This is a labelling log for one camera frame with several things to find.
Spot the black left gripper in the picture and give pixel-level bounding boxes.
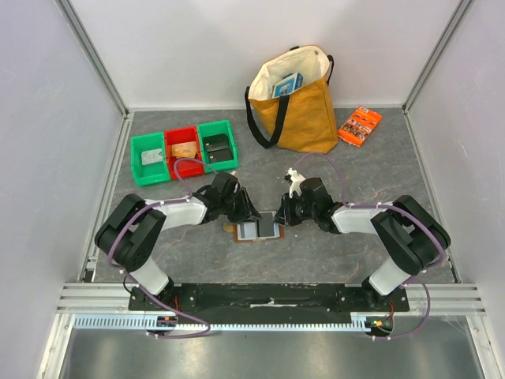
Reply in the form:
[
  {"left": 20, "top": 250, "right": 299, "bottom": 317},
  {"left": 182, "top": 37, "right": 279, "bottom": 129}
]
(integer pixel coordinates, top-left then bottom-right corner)
[{"left": 220, "top": 187, "right": 261, "bottom": 225}]

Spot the brown leather card holder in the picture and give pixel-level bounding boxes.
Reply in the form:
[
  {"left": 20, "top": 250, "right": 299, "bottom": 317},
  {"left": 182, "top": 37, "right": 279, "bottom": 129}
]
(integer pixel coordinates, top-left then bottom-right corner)
[{"left": 223, "top": 211, "right": 284, "bottom": 243}]

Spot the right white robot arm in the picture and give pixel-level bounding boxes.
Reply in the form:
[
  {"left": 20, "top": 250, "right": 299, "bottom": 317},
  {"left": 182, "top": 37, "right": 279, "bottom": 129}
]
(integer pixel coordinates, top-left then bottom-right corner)
[{"left": 275, "top": 170, "right": 451, "bottom": 311}]

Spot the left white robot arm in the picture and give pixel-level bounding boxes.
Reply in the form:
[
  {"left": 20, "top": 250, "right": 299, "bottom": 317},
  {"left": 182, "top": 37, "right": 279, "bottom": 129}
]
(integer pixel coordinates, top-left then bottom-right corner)
[{"left": 94, "top": 172, "right": 261, "bottom": 310}]

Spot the black card stack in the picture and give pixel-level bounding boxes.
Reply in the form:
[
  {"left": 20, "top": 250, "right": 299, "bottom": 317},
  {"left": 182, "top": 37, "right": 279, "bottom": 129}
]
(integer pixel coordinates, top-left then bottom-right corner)
[{"left": 203, "top": 133, "right": 234, "bottom": 163}]

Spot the right green plastic bin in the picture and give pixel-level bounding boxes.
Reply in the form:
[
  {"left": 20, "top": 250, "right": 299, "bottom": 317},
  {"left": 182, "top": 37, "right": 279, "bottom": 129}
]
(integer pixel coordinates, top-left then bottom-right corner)
[{"left": 196, "top": 120, "right": 238, "bottom": 173}]

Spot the green plastic bin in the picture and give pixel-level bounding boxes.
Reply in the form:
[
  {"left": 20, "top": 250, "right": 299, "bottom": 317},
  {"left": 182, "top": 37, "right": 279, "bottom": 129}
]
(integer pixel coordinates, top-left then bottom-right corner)
[
  {"left": 196, "top": 120, "right": 238, "bottom": 173},
  {"left": 130, "top": 132, "right": 171, "bottom": 186}
]

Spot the red plastic bin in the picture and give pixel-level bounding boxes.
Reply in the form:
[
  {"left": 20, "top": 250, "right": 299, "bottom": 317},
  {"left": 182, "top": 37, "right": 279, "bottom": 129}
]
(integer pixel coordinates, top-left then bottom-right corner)
[{"left": 163, "top": 126, "right": 205, "bottom": 180}]

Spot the left green plastic bin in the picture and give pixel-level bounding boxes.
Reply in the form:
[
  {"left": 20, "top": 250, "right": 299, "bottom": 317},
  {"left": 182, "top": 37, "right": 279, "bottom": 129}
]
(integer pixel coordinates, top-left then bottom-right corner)
[{"left": 130, "top": 132, "right": 171, "bottom": 186}]

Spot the mustard tote bag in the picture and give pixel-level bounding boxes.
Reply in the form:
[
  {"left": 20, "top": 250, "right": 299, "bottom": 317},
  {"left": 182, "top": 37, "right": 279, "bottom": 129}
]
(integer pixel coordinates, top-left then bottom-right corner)
[{"left": 245, "top": 45, "right": 339, "bottom": 153}]

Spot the orange snack packet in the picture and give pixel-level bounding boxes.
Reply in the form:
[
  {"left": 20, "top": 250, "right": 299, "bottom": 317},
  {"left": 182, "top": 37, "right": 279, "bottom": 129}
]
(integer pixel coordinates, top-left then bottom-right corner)
[{"left": 338, "top": 106, "right": 383, "bottom": 148}]

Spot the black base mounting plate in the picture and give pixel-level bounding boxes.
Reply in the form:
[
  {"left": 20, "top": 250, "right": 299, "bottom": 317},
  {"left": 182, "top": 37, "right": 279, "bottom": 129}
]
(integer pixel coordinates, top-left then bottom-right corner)
[{"left": 128, "top": 282, "right": 411, "bottom": 325}]

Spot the blue box in bag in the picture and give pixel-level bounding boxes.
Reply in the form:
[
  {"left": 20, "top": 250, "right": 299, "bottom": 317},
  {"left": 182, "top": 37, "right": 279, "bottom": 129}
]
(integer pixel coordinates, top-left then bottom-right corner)
[{"left": 271, "top": 72, "right": 304, "bottom": 98}]

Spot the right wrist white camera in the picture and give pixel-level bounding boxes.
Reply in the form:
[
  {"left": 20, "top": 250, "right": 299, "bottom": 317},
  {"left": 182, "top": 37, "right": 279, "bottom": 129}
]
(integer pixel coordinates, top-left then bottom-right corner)
[{"left": 285, "top": 167, "right": 306, "bottom": 198}]

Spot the grey slotted cable duct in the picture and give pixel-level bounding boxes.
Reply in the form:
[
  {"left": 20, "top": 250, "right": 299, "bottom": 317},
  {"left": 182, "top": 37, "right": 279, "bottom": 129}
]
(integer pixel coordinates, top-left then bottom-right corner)
[{"left": 73, "top": 313, "right": 371, "bottom": 332}]

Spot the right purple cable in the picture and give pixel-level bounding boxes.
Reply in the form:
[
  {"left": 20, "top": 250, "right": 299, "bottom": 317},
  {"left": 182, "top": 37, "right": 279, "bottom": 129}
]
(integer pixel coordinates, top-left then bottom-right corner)
[{"left": 294, "top": 152, "right": 451, "bottom": 341}]

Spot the front aluminium rail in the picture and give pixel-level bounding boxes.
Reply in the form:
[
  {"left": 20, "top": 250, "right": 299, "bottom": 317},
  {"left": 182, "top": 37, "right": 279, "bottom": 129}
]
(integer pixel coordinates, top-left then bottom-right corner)
[{"left": 56, "top": 283, "right": 486, "bottom": 317}]

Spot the left aluminium frame post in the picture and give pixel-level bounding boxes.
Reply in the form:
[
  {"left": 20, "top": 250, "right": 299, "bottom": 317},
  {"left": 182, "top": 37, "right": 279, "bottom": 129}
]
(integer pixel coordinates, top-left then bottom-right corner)
[{"left": 55, "top": 0, "right": 129, "bottom": 117}]

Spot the aluminium frame post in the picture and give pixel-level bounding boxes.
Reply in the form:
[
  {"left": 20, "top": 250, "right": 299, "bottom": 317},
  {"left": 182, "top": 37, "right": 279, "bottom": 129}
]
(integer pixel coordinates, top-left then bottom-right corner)
[
  {"left": 402, "top": 0, "right": 473, "bottom": 114},
  {"left": 55, "top": 0, "right": 129, "bottom": 117}
]

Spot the right aluminium frame post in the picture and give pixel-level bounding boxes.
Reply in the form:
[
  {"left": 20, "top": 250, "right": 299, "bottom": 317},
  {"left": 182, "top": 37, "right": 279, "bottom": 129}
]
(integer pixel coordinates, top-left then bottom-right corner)
[{"left": 402, "top": 0, "right": 473, "bottom": 114}]

